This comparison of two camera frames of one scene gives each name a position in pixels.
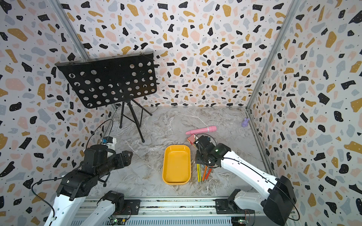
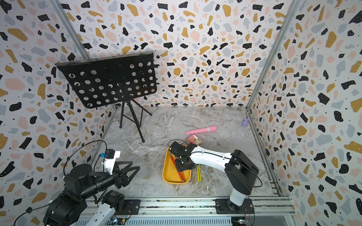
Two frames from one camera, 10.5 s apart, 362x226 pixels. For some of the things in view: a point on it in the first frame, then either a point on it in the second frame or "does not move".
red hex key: [209, 171] → [174, 162]
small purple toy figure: [245, 123] does not move
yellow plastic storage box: [176, 169] does not move
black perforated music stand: [102, 81] does not move
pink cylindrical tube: [210, 128] does not move
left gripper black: [121, 163] → [122, 179]
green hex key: [200, 174] does not move
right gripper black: [197, 158] → [180, 169]
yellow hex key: [198, 176] does not move
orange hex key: [205, 168] → [183, 176]
